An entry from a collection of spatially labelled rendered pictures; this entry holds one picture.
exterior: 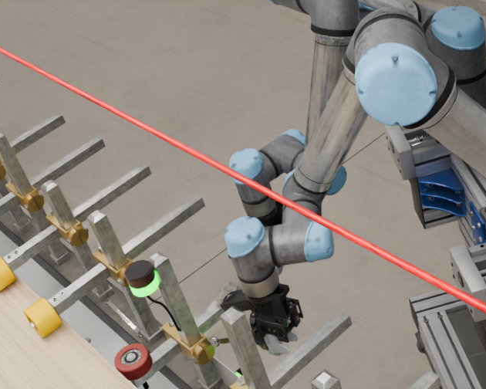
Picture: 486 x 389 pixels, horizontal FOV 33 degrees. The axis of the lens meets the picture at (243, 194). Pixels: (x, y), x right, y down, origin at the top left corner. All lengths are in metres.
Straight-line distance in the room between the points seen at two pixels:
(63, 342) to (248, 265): 0.63
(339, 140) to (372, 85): 0.27
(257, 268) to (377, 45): 0.49
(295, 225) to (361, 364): 1.42
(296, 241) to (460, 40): 0.69
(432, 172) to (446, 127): 0.79
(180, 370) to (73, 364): 0.29
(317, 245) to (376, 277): 1.66
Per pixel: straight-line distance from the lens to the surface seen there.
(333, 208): 3.47
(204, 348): 1.88
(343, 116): 1.47
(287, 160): 1.84
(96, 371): 1.90
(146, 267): 1.72
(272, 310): 1.63
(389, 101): 1.26
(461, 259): 1.75
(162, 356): 1.92
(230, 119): 4.20
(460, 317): 2.69
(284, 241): 1.50
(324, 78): 1.71
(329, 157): 1.52
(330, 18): 1.67
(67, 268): 2.52
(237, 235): 1.50
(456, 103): 1.32
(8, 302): 2.19
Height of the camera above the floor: 2.23
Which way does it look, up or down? 37 degrees down
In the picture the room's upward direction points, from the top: 18 degrees counter-clockwise
